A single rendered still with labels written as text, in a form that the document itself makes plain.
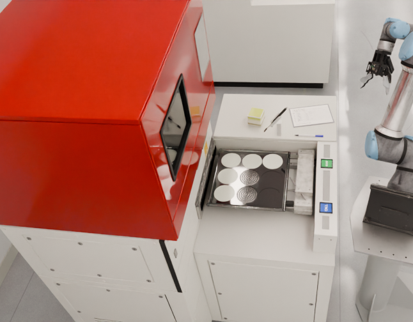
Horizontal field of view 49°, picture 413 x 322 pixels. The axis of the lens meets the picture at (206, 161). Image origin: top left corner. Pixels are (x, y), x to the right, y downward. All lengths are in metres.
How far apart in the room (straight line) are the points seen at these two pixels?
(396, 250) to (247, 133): 0.89
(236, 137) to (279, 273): 0.71
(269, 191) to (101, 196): 0.91
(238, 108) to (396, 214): 0.98
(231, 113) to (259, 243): 0.76
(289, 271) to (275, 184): 0.41
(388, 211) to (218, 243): 0.75
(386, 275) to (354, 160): 1.26
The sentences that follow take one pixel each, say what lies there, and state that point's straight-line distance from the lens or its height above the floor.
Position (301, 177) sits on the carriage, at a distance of 2.26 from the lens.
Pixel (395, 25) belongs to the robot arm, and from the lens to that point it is 2.27.
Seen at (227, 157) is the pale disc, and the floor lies 0.90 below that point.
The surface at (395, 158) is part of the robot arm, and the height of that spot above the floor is 1.15.
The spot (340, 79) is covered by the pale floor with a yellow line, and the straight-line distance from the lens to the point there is 4.28.
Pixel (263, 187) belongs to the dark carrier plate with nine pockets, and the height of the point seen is 0.90.
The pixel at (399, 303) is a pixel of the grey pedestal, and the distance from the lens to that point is 2.90.
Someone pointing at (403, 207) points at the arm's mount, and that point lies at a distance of 2.07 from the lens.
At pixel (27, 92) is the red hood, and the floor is 1.82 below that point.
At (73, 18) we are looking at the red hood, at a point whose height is 1.82.
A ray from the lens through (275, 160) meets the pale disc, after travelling 2.31.
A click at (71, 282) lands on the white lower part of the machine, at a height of 0.79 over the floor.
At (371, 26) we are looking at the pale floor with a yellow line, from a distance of 5.01.
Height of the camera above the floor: 2.60
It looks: 47 degrees down
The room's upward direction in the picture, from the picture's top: 11 degrees counter-clockwise
